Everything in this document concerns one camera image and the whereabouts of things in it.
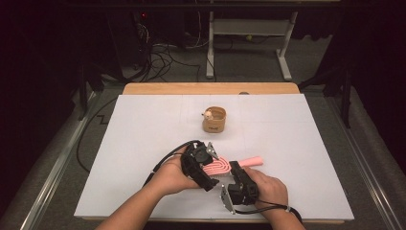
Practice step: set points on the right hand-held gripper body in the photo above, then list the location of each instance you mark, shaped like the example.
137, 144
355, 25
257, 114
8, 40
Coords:
242, 193

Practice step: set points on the pink hairbrush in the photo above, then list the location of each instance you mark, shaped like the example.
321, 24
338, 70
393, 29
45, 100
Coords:
253, 161

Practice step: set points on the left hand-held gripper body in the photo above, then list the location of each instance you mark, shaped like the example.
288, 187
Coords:
196, 163

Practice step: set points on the black stand leg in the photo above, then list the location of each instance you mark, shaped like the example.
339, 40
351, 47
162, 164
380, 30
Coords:
83, 89
344, 92

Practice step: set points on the wooden cup with small figurine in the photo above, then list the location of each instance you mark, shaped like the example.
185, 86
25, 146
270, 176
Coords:
214, 126

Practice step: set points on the small yellow-green ball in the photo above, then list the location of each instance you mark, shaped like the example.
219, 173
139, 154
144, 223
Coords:
249, 37

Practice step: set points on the white metal stand frame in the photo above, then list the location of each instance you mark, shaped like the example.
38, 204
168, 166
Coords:
250, 27

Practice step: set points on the black computer tower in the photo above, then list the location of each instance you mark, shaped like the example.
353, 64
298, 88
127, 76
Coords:
129, 38

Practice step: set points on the person's right hand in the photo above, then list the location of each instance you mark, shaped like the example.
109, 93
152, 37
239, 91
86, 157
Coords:
269, 188

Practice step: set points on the person's left hand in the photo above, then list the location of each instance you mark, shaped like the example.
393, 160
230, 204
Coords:
172, 177

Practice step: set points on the white table cover sheet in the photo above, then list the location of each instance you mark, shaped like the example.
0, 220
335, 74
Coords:
134, 127

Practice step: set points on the aluminium floor rail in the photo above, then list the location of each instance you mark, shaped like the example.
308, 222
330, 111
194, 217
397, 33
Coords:
54, 172
360, 163

